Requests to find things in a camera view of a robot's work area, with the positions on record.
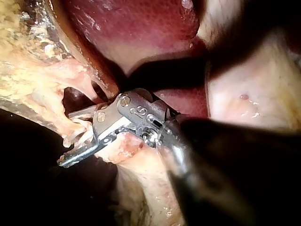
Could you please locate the right arm instrument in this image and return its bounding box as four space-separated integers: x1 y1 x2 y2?
92 88 183 149

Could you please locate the right arm instrument jaw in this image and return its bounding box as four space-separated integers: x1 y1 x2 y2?
67 105 97 119
57 137 113 169

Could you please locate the thin tube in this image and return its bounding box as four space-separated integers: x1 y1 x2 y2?
82 75 101 104
95 79 116 99

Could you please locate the gallbladder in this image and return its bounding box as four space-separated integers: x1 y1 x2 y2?
0 0 118 132

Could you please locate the pale fatty tissue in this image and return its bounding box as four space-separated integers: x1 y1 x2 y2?
205 29 301 134
197 0 238 44
95 131 189 226

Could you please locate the dark red liver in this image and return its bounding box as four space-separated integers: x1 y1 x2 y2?
61 0 209 119

